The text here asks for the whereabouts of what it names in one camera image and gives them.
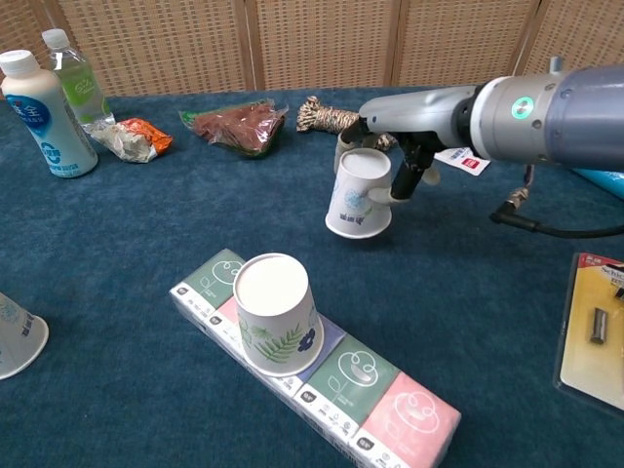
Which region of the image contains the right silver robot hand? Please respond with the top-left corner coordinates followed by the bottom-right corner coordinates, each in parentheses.
top-left (333, 85), bottom-right (482, 206)

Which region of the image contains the white floral paper cup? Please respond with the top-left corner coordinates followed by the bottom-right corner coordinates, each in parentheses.
top-left (325, 148), bottom-right (394, 240)
top-left (0, 292), bottom-right (50, 381)
top-left (232, 252), bottom-right (325, 377)

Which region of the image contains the battery blister pack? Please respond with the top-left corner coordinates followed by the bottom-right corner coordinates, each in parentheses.
top-left (433, 145), bottom-right (491, 176)

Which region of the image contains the woven wooden folding screen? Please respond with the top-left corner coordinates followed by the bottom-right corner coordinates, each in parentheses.
top-left (0, 0), bottom-right (624, 98)

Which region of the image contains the bag of brown snack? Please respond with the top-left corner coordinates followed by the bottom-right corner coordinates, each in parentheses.
top-left (177, 98), bottom-right (290, 158)

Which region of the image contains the blue plastic roll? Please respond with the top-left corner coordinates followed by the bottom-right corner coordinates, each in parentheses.
top-left (572, 168), bottom-right (624, 201)

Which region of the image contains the multicolour tissue pack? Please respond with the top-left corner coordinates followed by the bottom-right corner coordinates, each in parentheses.
top-left (169, 248), bottom-right (462, 468)

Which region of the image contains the orange white snack packet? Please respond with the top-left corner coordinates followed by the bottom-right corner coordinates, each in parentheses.
top-left (91, 117), bottom-right (175, 165)

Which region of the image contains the yellow razor blister pack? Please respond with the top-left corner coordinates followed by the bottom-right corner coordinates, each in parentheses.
top-left (553, 252), bottom-right (624, 410)

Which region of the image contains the blue table cloth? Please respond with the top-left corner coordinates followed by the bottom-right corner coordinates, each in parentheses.
top-left (0, 80), bottom-right (624, 468)

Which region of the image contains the clear bottle green label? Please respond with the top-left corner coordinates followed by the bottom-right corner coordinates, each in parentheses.
top-left (41, 28), bottom-right (117, 136)

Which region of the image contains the white milk bottle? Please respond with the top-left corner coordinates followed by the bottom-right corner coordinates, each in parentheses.
top-left (0, 50), bottom-right (99, 179)

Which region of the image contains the striped rope bundle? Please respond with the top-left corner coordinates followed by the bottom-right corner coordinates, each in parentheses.
top-left (295, 96), bottom-right (399, 150)

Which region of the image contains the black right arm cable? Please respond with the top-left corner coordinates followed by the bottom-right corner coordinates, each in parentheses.
top-left (489, 163), bottom-right (624, 240)

